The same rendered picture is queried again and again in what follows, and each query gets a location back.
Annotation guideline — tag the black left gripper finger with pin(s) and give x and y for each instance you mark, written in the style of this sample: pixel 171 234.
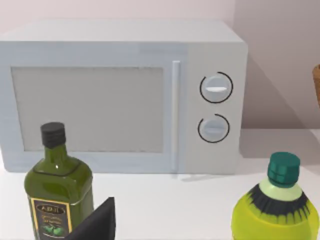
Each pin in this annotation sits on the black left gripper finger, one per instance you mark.
pixel 100 222

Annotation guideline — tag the dark green glass bottle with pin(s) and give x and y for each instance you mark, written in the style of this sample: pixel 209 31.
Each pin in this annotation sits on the dark green glass bottle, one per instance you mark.
pixel 58 185

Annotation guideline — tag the small microwave knob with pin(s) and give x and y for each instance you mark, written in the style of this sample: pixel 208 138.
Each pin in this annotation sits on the small microwave knob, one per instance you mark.
pixel 213 128

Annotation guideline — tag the pale microwave oven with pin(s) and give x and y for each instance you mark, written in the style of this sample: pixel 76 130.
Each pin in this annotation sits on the pale microwave oven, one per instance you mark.
pixel 100 50

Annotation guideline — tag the yellow-green plastic bottle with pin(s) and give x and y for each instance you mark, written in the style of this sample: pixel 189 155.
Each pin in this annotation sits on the yellow-green plastic bottle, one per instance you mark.
pixel 275 215

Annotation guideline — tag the large microwave knob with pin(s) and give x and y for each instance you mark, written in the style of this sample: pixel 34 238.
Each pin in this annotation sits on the large microwave knob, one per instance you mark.
pixel 216 86

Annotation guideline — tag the woven brown basket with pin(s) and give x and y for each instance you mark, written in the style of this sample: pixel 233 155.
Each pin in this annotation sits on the woven brown basket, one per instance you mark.
pixel 317 83

